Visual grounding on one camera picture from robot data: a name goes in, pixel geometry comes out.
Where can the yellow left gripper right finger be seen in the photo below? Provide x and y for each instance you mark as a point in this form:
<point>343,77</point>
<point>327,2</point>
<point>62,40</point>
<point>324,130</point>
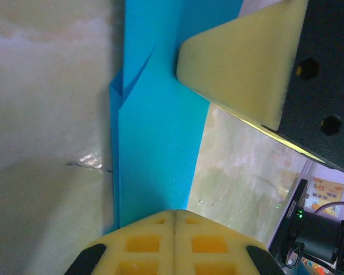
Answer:
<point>209,246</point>

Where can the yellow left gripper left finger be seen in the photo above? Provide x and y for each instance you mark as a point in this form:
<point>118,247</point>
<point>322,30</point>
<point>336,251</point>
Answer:
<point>143,246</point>

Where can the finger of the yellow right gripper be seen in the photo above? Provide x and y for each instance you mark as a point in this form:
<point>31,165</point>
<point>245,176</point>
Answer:
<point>298,148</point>
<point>232,66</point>

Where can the blue cloth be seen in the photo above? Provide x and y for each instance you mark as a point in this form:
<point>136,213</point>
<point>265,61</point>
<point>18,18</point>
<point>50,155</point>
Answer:
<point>154,143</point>

